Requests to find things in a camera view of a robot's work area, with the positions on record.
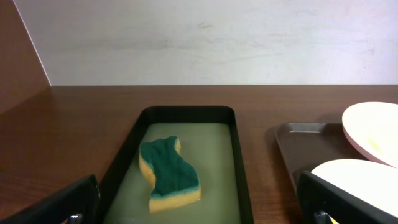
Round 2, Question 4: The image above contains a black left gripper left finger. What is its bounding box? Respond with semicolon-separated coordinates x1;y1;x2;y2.
1;175;100;224

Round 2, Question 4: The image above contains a black tray of soapy water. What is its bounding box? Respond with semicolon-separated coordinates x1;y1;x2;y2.
95;105;254;224

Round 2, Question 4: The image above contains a green and yellow sponge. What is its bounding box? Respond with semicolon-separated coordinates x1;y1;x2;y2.
139;136;201;213

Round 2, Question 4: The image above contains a brown serving tray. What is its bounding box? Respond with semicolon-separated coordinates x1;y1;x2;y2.
275;123;365;188

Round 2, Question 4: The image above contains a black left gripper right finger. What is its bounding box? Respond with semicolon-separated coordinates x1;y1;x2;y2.
297;171;397;224

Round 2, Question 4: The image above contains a white plate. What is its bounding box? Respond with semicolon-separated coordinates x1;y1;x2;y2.
311;159;397;217
341;101;397;168

